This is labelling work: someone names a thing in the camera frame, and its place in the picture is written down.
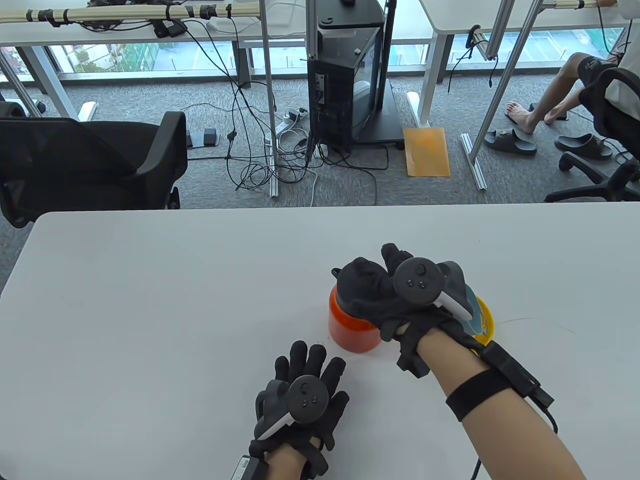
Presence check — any person's right hand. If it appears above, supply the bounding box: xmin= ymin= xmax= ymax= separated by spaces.
xmin=336 ymin=243 xmax=453 ymax=379

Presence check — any person's left hand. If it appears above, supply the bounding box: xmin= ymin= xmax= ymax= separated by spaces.
xmin=249 ymin=341 xmax=351 ymax=479

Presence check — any orange hot water kettle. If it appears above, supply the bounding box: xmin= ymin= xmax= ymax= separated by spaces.
xmin=328 ymin=268 xmax=383 ymax=355

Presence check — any blue plastic funnel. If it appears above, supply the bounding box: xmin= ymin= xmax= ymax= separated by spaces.
xmin=462 ymin=285 xmax=488 ymax=336

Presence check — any yellow plastic bowl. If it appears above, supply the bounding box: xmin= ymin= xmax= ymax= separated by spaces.
xmin=472 ymin=296 xmax=497 ymax=351

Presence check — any person's left forearm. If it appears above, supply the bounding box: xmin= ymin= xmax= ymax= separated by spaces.
xmin=265 ymin=442 xmax=311 ymax=480

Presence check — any person's right forearm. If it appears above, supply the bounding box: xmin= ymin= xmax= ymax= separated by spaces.
xmin=417 ymin=330 xmax=588 ymax=480

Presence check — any black hand tracking controller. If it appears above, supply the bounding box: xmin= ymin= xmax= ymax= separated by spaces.
xmin=393 ymin=257 xmax=473 ymax=321
xmin=255 ymin=375 xmax=330 ymax=441

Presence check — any orange paper envelope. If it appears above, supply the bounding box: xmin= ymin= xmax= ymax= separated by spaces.
xmin=403 ymin=126 xmax=452 ymax=178

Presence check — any black rolling stand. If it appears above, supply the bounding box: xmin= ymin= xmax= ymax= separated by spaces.
xmin=350 ymin=0 xmax=406 ymax=150

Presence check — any white power strip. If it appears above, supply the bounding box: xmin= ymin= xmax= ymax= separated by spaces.
xmin=274 ymin=106 xmax=309 ymax=136

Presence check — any black computer tower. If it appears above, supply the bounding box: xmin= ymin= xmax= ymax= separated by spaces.
xmin=306 ymin=0 xmax=387 ymax=153

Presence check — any black slipper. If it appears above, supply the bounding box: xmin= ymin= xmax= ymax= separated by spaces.
xmin=554 ymin=133 xmax=614 ymax=161
xmin=484 ymin=128 xmax=538 ymax=156

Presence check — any black swivel office chair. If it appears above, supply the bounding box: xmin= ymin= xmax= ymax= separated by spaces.
xmin=544 ymin=66 xmax=640 ymax=203

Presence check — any white office desk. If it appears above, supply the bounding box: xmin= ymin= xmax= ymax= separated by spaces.
xmin=0 ymin=0 xmax=311 ymax=121
xmin=406 ymin=0 xmax=626 ymax=127

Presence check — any black mesh office chair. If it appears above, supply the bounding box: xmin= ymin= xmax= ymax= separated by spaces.
xmin=0 ymin=101 xmax=188 ymax=229

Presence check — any black power adapter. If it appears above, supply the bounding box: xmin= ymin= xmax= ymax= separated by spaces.
xmin=152 ymin=19 xmax=187 ymax=39

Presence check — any beige taped pole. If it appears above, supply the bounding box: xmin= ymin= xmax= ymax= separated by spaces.
xmin=539 ymin=0 xmax=620 ymax=11
xmin=0 ymin=1 xmax=261 ymax=25

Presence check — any tangle of black cables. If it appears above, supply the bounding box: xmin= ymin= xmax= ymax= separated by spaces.
xmin=177 ymin=20 xmax=391 ymax=208

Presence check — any aluminium frame post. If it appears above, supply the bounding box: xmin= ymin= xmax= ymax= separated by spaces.
xmin=459 ymin=0 xmax=545 ymax=192
xmin=304 ymin=0 xmax=319 ymax=62
xmin=259 ymin=0 xmax=281 ymax=199

